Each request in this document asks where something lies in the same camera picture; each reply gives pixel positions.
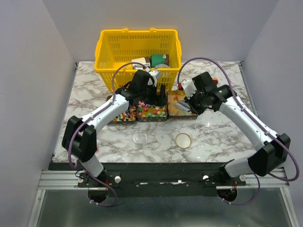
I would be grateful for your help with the fake meat slice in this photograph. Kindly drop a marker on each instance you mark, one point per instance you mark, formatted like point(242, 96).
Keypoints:
point(215, 80)

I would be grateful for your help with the metal scoop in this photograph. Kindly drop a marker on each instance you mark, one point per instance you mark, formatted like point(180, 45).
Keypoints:
point(183, 106)

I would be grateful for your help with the white brown box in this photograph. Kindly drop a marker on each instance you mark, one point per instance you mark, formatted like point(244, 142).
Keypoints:
point(139, 62)

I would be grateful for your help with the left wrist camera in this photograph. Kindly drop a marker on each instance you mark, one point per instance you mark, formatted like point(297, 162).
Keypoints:
point(156, 74)

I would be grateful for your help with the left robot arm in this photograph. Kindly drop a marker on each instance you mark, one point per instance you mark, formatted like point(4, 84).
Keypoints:
point(80, 136)

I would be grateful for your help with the yellow plastic shopping basket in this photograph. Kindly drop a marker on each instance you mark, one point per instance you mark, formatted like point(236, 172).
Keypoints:
point(117, 47)

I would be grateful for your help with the clear glass jar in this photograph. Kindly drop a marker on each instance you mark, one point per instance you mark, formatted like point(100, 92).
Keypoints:
point(139, 139)

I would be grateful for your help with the tin of lollipops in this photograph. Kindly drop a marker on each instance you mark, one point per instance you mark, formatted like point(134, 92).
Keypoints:
point(125, 118)

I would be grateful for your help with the tin of star candies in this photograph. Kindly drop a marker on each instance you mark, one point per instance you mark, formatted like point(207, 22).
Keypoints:
point(151, 113)

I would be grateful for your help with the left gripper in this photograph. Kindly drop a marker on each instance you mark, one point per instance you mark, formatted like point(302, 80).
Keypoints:
point(160, 100)

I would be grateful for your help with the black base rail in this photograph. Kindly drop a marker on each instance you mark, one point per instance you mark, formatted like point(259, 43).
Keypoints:
point(159, 180)

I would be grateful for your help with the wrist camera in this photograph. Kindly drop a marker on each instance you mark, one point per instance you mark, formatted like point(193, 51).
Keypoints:
point(156, 74)
point(189, 88)

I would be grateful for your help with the tin of gummy candies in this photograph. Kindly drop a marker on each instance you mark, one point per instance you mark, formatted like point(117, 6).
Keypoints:
point(174, 113)

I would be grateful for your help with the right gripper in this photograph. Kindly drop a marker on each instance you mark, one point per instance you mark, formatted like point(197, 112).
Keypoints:
point(198, 110)

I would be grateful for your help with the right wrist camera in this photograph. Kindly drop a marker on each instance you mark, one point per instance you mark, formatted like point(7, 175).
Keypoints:
point(189, 88)

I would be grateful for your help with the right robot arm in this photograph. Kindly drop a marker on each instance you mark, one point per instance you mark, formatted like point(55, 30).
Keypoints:
point(270, 153)

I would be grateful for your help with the round jar lid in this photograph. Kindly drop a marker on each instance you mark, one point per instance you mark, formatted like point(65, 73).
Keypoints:
point(183, 140)

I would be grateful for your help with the grey pouch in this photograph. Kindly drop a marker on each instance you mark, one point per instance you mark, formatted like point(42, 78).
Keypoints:
point(162, 66)

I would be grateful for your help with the green brown package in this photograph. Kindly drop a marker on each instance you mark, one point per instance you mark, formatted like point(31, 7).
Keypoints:
point(159, 59)

